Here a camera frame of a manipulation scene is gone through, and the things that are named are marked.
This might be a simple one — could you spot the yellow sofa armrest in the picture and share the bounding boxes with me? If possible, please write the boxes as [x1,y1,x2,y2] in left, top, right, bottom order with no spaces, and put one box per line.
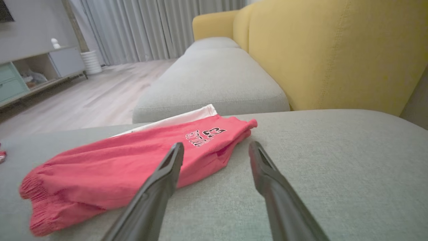
[192,10,239,41]

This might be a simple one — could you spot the pale grey bundle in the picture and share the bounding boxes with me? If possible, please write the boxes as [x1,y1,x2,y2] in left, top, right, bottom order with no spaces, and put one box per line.
[22,69,48,89]

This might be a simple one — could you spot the red Bulls 23 jersey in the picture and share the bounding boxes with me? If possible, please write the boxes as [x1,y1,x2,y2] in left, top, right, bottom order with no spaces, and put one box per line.
[19,104,258,237]

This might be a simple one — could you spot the yellow sofa back cushion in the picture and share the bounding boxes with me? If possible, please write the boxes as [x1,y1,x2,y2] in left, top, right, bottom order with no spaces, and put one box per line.
[248,0,428,117]
[233,4,256,52]

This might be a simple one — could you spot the grey pleated curtain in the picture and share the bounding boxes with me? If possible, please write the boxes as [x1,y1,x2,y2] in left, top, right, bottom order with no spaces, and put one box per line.
[69,0,248,66]

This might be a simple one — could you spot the large grey sofa seat cushion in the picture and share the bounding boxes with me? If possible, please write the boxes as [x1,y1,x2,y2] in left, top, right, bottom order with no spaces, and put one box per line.
[0,109,428,241]

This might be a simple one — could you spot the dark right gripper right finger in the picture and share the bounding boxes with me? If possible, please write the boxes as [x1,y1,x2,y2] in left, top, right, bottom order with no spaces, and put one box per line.
[248,141,330,241]

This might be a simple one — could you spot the low white TV cabinet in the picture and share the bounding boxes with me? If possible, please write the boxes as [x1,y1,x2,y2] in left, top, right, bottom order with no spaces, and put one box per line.
[0,46,88,108]

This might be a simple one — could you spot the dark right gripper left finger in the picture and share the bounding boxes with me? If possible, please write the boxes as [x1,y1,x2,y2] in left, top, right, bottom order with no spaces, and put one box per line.
[102,142,185,241]

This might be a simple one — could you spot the white ribbed vase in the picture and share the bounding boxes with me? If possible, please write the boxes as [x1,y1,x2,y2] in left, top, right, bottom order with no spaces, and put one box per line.
[80,50,103,75]

